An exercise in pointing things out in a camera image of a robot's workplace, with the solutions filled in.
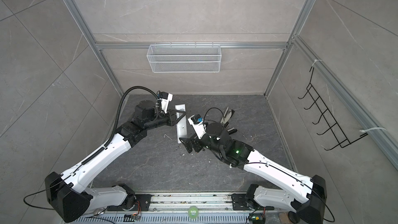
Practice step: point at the green circuit board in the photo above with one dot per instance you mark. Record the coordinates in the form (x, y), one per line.
(256, 219)

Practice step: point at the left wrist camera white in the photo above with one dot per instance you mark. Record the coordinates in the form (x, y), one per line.
(165, 99)

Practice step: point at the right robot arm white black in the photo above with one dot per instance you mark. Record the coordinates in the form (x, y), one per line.
(303, 195)

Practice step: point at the black wire hook rack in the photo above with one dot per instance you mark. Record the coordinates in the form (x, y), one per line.
(326, 116)

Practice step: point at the white remote control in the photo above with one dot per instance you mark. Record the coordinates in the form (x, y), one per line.
(182, 125)

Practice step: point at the aluminium mounting rail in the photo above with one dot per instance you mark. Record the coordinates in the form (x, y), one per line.
(181, 202)

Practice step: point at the green round sticker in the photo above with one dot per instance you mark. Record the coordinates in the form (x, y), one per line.
(193, 212)

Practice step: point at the black stapler base piece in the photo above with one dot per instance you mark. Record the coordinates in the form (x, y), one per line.
(232, 131)

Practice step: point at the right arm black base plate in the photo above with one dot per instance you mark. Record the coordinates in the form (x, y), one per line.
(242, 202)

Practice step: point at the white wire mesh basket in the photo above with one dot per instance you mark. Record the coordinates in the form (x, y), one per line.
(189, 58)

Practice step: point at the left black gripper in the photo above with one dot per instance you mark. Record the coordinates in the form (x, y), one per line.
(171, 118)

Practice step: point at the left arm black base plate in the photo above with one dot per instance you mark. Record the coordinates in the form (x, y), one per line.
(140, 202)

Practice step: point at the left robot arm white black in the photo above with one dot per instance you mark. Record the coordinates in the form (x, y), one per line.
(68, 193)

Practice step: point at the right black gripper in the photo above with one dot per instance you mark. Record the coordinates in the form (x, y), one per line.
(187, 143)

